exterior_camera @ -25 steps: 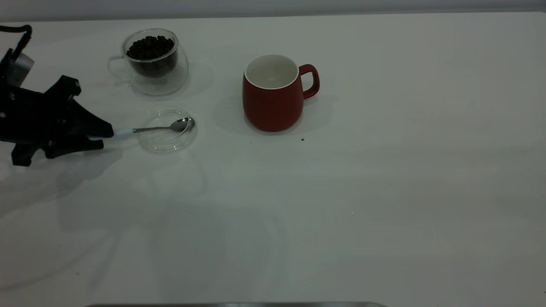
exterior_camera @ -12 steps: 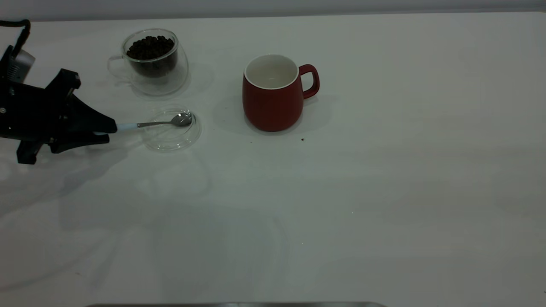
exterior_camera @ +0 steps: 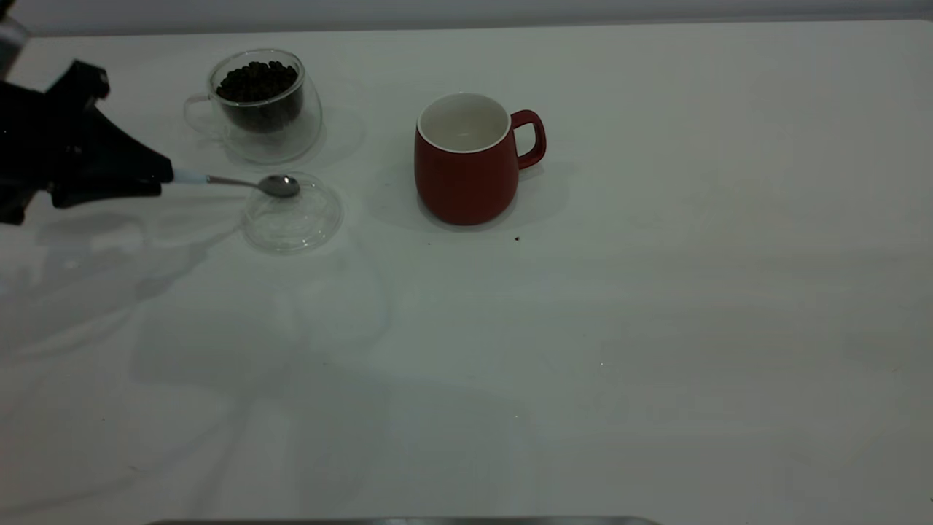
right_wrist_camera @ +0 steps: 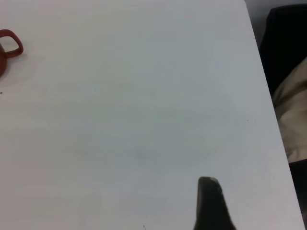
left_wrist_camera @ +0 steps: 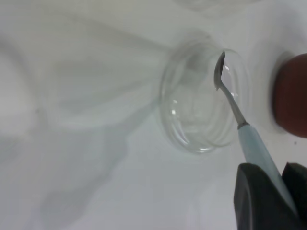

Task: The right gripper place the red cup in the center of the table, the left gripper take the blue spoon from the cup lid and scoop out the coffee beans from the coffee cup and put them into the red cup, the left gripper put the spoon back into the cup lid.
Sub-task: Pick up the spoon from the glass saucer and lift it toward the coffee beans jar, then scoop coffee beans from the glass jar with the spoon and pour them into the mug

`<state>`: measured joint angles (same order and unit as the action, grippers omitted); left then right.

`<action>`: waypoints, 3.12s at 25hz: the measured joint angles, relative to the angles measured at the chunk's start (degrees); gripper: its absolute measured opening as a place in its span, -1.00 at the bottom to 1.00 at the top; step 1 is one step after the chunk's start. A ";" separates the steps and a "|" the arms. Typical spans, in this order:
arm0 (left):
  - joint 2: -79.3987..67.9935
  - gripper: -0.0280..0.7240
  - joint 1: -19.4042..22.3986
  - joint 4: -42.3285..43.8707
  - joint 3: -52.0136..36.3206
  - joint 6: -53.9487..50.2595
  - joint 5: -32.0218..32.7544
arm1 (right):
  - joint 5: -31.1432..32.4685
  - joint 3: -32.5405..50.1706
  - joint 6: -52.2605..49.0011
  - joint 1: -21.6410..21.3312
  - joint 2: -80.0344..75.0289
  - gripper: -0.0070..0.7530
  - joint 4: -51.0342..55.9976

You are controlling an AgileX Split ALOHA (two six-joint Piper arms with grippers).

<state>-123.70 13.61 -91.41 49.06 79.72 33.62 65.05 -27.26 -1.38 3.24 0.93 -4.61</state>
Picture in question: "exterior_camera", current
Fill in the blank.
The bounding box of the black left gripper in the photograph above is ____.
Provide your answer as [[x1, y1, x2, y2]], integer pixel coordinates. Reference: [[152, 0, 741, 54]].
[[0, 61, 174, 225]]

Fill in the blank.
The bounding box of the metal spoon with pale handle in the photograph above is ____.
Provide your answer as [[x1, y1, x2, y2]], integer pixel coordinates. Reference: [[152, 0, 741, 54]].
[[172, 169, 301, 198]]

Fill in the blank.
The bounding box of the clear double-walled glass cup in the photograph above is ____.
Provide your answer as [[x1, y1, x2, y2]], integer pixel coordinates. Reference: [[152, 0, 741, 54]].
[[184, 49, 324, 164]]

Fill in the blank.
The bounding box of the red ceramic mug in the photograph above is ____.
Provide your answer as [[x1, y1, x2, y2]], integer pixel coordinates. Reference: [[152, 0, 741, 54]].
[[414, 93, 547, 226]]

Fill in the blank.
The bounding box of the clear round glass dish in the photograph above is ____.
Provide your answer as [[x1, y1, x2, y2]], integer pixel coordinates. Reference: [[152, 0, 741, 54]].
[[241, 172, 343, 254]]

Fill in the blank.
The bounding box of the coffee beans pile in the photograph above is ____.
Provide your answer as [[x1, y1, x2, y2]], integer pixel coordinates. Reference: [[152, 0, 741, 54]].
[[216, 61, 305, 134]]

